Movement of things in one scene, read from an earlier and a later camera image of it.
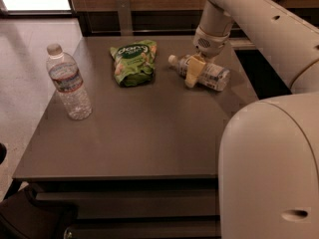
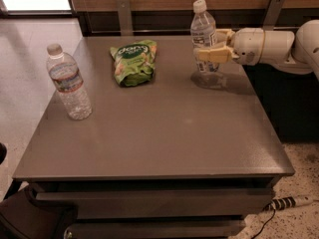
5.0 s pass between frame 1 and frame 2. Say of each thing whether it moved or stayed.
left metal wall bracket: stayed
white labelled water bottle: moved
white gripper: moved
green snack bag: stayed
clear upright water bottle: stayed
